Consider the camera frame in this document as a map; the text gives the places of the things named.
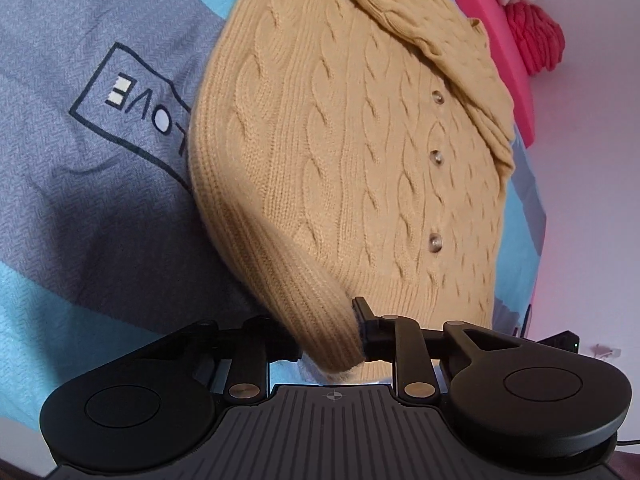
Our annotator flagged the yellow cable-knit cardigan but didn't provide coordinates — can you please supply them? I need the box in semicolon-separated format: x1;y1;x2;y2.
187;0;516;378

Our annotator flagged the blue grey printed bedsheet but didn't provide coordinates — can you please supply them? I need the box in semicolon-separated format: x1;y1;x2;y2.
0;0;547;441

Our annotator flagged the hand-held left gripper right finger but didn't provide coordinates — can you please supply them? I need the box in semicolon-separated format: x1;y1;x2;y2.
352;297;527;404

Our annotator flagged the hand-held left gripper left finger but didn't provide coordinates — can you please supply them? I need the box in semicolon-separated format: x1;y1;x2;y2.
134;316;302;404

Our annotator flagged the stack of folded red clothes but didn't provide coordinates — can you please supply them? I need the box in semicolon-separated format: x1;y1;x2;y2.
505;0;566;79

